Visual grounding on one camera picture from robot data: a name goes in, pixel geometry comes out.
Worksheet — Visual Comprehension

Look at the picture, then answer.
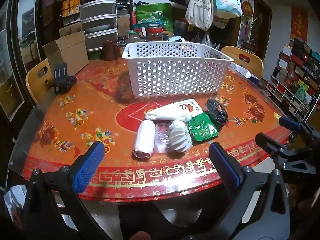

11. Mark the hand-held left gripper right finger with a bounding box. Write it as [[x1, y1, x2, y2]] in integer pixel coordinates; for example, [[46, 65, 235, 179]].
[[208, 142, 292, 240]]

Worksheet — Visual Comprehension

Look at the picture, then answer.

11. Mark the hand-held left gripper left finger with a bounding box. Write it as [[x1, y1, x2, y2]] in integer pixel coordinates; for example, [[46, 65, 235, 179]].
[[21, 141, 110, 240]]

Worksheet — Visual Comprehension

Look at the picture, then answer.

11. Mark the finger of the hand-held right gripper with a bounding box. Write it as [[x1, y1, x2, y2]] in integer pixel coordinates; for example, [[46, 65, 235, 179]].
[[255, 132, 297, 161], [278, 116, 320, 142]]

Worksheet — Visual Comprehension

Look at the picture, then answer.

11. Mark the green foil packet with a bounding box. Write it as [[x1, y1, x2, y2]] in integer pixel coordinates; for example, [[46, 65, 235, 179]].
[[188, 112, 218, 143]]

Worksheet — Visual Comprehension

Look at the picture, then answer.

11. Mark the white ribbed soft ball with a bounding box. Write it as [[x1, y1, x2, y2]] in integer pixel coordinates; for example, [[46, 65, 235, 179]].
[[168, 119, 193, 153]]

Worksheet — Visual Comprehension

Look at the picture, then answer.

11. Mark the black patterned soft packet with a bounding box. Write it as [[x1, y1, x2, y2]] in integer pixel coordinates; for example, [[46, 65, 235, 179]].
[[205, 97, 228, 126]]

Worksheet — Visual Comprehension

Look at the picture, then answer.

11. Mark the pale pink soft roll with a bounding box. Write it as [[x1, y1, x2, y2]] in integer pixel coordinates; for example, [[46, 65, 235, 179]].
[[132, 120, 156, 159]]

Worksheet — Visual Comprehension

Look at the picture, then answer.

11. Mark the clear plastic packet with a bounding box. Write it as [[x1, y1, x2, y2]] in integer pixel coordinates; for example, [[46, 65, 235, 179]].
[[154, 122, 175, 153]]

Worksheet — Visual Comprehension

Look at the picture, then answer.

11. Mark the white packet with cartoon print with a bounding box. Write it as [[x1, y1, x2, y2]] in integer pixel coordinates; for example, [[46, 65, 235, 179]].
[[145, 99, 204, 122]]

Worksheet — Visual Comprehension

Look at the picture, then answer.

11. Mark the white perforated plastic basket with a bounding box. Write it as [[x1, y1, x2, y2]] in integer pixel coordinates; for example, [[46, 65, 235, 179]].
[[122, 42, 234, 98]]

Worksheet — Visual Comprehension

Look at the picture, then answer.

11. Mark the person's left hand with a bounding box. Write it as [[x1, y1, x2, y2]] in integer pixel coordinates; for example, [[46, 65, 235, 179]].
[[130, 231, 152, 240]]

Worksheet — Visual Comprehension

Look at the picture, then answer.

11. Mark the shelf of boxed goods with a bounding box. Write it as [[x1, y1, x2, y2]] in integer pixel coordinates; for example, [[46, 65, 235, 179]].
[[266, 38, 320, 121]]

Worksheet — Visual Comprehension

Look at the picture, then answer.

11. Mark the white paper box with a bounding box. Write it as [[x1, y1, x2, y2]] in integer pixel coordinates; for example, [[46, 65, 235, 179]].
[[230, 62, 253, 78]]

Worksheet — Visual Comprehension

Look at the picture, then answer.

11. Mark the white plastic bag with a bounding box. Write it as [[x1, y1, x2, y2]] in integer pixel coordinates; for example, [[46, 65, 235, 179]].
[[4, 185, 28, 222]]

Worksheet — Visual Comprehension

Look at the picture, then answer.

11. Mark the black clamp tool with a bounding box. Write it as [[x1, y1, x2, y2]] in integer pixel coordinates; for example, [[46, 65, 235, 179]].
[[51, 62, 77, 94]]

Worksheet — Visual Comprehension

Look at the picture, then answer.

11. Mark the open cardboard box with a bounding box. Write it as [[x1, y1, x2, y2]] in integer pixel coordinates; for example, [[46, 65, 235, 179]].
[[42, 31, 89, 77]]

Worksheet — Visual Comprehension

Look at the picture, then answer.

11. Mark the brown jug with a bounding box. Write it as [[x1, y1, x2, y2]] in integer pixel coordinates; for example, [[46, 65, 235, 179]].
[[102, 41, 121, 61]]

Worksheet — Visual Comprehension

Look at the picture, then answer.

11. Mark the blue printed paper bag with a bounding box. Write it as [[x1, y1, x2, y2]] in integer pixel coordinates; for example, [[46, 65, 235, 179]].
[[212, 0, 243, 19]]

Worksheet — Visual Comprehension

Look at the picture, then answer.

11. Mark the white tote bag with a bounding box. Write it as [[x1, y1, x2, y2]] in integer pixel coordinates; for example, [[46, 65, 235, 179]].
[[185, 0, 214, 31]]

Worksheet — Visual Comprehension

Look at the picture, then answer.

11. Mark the closed cardboard box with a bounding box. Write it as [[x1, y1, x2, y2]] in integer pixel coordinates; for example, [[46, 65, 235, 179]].
[[117, 14, 131, 38]]

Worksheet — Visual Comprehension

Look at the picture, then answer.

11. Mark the grey plastic drawer tower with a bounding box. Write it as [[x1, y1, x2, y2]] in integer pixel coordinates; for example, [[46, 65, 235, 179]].
[[79, 0, 119, 53]]

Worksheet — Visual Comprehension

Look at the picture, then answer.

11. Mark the glass jar with red lid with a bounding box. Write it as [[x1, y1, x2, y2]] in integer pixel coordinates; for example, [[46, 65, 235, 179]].
[[146, 24, 164, 41]]

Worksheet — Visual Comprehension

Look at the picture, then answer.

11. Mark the green shopping bag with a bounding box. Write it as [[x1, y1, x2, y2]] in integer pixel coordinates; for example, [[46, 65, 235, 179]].
[[135, 2, 174, 32]]

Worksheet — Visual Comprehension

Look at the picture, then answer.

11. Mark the red wall poster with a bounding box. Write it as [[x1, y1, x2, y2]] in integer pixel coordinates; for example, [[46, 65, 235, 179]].
[[290, 7, 308, 42]]

